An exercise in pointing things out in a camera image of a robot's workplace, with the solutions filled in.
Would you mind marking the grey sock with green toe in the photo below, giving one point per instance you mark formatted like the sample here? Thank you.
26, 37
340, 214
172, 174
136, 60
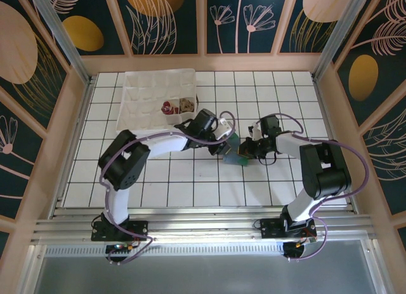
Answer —
233, 159

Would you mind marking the brown argyle sock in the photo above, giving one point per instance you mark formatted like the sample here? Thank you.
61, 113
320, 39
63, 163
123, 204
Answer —
187, 105

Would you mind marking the beige sock with maroon toe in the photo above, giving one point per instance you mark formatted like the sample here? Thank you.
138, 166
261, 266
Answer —
169, 107

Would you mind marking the white divided organizer box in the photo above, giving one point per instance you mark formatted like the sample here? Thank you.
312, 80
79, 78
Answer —
142, 97

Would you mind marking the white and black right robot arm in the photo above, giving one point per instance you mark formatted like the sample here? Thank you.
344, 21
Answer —
326, 170

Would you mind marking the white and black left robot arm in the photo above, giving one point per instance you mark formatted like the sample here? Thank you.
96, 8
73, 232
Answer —
123, 160

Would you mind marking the perforated metal strip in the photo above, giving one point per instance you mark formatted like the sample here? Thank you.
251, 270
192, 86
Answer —
203, 251

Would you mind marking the black electronics box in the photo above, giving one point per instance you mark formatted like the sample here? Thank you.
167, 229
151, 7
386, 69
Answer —
293, 249
122, 248

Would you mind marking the grey metal panel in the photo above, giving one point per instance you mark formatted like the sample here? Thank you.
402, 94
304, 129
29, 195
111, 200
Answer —
203, 275

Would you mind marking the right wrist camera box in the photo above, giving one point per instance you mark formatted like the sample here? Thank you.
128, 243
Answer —
255, 132

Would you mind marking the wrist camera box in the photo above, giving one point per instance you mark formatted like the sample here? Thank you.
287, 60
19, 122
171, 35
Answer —
255, 132
223, 129

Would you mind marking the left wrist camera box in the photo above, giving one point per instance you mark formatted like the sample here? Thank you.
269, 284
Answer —
223, 129

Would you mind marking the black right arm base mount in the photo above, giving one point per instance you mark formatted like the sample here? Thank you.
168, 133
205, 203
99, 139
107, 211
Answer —
269, 227

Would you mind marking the aluminium frame rail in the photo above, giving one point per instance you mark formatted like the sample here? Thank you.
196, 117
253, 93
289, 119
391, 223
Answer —
203, 229

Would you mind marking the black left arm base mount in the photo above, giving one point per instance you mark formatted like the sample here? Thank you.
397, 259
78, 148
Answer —
136, 227

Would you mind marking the aluminium corner post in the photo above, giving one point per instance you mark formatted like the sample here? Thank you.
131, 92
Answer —
60, 33
344, 32

